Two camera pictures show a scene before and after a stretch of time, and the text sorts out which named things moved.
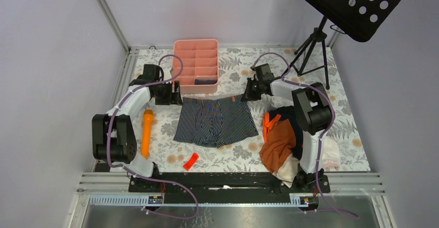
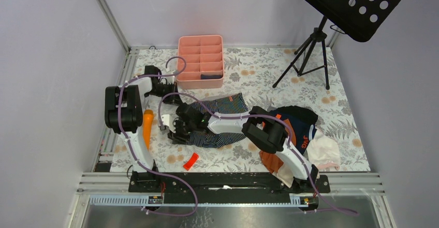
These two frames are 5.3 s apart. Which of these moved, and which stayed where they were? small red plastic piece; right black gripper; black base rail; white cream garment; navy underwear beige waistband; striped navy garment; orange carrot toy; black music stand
Moved: navy underwear beige waistband; right black gripper; striped navy garment
Stayed: white cream garment; black base rail; orange carrot toy; black music stand; small red plastic piece
